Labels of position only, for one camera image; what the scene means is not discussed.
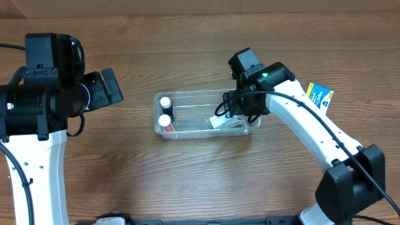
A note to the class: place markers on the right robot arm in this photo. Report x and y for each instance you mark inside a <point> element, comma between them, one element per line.
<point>353,175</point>

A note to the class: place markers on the blue yellow VapoDrops box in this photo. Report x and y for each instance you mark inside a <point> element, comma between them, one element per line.
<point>320,96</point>

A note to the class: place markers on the white medicine box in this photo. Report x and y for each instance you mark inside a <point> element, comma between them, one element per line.
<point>223,122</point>

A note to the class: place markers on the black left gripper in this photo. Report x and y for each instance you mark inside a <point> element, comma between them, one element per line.
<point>102,89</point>

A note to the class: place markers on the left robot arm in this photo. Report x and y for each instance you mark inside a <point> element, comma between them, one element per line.
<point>36,106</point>

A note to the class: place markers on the dark bottle white cap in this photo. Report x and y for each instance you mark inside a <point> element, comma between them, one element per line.
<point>167,107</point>

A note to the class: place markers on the orange tablet tube white cap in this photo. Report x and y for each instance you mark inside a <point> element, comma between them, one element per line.
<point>165,122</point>

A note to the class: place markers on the clear plastic container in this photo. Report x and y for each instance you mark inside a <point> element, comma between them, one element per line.
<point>192,110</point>

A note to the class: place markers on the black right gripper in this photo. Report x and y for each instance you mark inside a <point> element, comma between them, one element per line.
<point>234,107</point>

